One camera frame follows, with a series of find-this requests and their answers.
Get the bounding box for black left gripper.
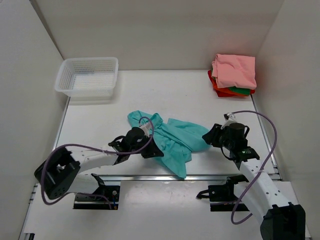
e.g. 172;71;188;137
130;132;163;158

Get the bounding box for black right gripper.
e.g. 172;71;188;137
202;123;234;150

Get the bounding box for teal t shirt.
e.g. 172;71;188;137
127;110;210;179

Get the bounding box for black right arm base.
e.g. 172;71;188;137
196;174;249;212

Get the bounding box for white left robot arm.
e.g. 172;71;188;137
34;125;164;200

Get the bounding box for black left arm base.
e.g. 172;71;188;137
73;173;121;211

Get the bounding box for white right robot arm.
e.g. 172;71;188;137
202;122;306;240

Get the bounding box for red folded t shirt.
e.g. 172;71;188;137
207;70;248;98

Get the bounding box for green folded t shirt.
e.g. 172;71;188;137
227;86;255;96

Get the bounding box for pink folded t shirt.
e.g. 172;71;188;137
211;54;257;90

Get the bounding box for white plastic basket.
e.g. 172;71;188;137
54;57;119;99

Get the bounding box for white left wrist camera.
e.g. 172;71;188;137
139;123;153;138

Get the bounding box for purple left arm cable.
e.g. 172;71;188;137
40;116;155;211

